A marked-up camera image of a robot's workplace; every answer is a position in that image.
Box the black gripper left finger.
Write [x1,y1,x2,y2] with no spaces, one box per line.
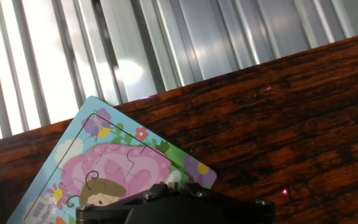
[75,183,177,224]

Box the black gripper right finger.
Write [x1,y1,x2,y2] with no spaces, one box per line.
[175,182,276,224]

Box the white green jigsaw puzzle piece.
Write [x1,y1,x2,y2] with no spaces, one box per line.
[165,169,189,191]

